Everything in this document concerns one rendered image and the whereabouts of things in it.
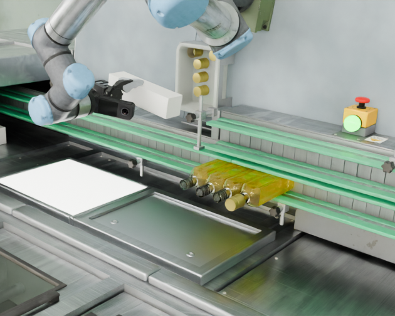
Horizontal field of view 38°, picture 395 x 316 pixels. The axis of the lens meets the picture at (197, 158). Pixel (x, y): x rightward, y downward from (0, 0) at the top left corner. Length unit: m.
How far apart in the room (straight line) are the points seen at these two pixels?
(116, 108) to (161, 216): 0.36
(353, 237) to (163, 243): 0.52
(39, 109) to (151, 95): 0.34
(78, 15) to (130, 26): 0.83
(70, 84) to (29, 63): 0.94
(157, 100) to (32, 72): 0.83
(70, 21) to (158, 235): 0.61
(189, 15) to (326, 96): 0.66
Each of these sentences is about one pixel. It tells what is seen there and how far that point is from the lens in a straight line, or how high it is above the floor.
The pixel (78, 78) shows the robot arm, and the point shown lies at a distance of 1.39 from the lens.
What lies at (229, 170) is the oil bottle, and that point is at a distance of 1.65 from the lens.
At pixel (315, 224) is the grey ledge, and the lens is 1.70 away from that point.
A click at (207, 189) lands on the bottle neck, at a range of 1.56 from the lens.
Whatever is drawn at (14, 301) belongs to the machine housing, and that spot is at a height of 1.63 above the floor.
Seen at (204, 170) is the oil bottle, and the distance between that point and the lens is 1.62.
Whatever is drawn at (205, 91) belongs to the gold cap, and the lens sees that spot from 1.92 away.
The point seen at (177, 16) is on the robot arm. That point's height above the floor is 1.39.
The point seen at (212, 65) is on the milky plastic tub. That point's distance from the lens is 1.92.
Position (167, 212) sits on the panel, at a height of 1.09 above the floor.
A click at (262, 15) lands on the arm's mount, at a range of 1.76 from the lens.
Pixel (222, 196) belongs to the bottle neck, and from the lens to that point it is 1.52.
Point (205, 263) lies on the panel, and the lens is 1.46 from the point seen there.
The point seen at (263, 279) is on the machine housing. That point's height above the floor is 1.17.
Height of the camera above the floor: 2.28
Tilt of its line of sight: 48 degrees down
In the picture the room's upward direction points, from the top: 110 degrees counter-clockwise
